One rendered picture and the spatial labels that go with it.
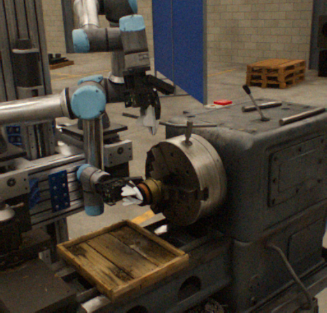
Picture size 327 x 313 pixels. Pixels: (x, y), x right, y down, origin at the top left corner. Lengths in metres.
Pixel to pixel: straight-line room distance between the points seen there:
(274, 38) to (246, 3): 1.25
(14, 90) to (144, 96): 0.81
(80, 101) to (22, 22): 0.59
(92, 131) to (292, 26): 10.71
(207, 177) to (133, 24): 0.55
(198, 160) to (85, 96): 0.44
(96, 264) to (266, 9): 11.37
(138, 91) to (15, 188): 0.66
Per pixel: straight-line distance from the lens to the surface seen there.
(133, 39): 1.34
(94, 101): 1.55
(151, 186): 1.49
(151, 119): 1.36
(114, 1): 1.78
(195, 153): 1.49
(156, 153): 1.56
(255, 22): 12.68
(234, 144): 1.54
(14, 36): 2.00
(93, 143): 1.75
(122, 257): 1.54
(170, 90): 1.41
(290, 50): 12.27
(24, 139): 1.99
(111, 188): 1.50
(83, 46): 1.44
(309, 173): 1.85
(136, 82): 1.34
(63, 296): 1.25
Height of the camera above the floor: 1.69
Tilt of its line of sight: 18 degrees down
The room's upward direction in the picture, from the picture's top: 2 degrees counter-clockwise
